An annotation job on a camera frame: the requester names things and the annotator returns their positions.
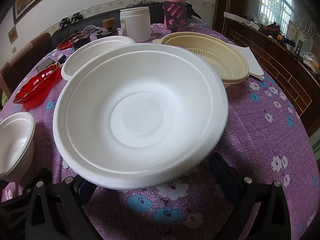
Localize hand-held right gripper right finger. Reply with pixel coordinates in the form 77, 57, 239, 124
209, 152, 292, 240

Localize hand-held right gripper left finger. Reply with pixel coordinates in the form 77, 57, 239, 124
0, 167, 103, 240

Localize large white bowl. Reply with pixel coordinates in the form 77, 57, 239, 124
52, 43, 230, 190

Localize red gold-rimmed glass dish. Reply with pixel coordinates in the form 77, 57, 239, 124
12, 62, 62, 105

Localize purple floral tablecloth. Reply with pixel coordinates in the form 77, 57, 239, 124
0, 22, 317, 240

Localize small white bowl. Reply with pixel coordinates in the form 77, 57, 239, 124
0, 112, 36, 182

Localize white paper napkins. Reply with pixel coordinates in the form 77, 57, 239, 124
234, 44, 265, 81

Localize beige plastic bowl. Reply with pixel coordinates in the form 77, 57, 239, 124
152, 32, 250, 88

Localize dark wooden sideboard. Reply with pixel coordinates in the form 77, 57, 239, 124
222, 11, 320, 138

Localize black flat remote box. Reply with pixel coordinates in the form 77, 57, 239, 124
36, 58, 55, 73

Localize white plate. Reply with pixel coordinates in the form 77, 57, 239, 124
61, 36, 136, 81

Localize black charger device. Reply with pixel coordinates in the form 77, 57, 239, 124
72, 33, 91, 51

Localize brown armchair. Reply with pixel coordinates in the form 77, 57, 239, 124
0, 32, 52, 98

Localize clear plastic bag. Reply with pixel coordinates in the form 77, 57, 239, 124
187, 15, 208, 29

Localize black box device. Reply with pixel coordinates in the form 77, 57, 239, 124
97, 27, 118, 38

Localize brown cork block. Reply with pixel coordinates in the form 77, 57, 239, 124
102, 17, 117, 28

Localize black leather sofa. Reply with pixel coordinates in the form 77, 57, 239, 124
51, 4, 200, 46

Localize framed painting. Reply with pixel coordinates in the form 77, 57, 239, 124
12, 0, 78, 22

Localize yellow wall plaque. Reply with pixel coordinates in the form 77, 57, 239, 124
7, 27, 18, 43

